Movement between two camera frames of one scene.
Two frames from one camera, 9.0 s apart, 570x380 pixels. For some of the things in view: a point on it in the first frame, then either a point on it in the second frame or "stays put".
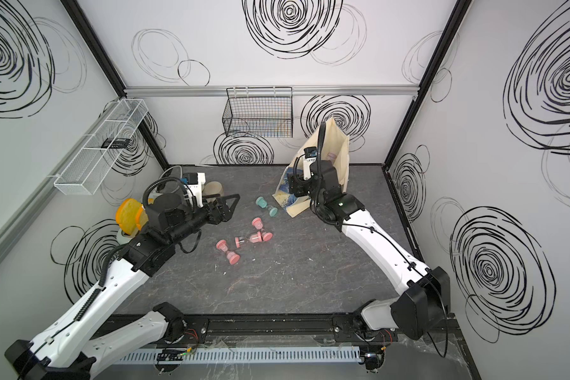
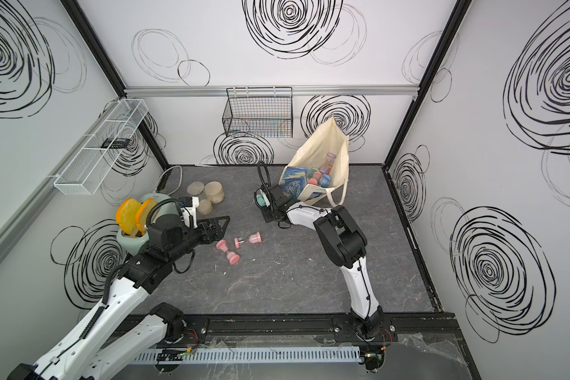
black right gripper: [297, 182] → [267, 218]
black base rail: [291, 329] stays put
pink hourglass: [260, 237] → [252, 238]
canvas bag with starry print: [336, 148] stays put
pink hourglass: [233, 258] stays put
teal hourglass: [263, 203] stays put
